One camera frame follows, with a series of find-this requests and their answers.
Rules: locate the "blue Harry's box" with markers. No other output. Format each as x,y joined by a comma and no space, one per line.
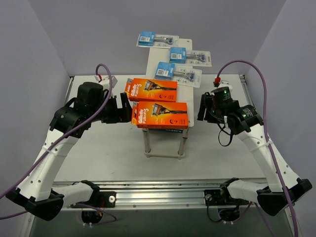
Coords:
165,130

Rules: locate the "orange Fusion5 razor box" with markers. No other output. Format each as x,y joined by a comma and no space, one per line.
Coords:
160,115
138,89

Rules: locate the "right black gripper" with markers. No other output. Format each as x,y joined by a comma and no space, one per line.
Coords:
207,108

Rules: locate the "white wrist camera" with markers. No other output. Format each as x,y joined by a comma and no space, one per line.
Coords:
218,83
105,81

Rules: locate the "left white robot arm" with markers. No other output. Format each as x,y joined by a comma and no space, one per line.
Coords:
34,192

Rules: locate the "Gillette SkinGuard blister pack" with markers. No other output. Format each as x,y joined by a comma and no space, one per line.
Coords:
181,55

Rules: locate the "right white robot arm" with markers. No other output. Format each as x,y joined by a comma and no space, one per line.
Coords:
283,184

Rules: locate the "aluminium mounting rail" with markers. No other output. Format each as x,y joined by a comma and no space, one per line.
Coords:
159,194

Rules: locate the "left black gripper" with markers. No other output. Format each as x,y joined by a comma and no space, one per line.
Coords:
114,111

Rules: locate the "white two-tier shelf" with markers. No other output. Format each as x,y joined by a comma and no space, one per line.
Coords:
168,149

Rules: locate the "clear blue-card razor blister pack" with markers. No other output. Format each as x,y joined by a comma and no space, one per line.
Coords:
183,75

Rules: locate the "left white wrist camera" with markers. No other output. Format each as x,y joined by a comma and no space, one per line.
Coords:
105,81

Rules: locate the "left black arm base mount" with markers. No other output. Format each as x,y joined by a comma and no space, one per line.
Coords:
104,199

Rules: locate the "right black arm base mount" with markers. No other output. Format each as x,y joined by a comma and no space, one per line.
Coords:
214,197

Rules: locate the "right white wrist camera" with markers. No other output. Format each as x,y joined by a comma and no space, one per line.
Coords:
218,83

